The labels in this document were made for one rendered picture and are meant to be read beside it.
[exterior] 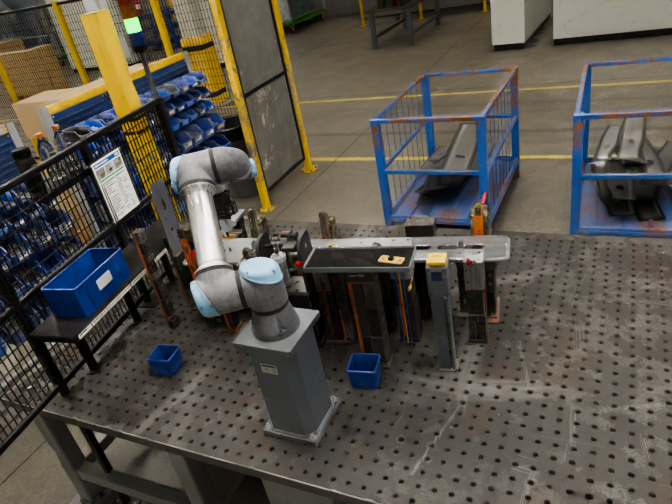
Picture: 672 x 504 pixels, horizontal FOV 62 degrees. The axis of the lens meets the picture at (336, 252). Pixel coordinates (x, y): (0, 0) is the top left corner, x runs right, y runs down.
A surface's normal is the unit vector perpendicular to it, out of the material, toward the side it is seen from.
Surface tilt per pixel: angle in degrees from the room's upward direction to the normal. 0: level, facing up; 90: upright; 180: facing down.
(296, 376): 90
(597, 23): 90
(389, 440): 0
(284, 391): 90
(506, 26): 90
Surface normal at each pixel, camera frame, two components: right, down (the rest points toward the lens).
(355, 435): -0.18, -0.85
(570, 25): -0.40, 0.52
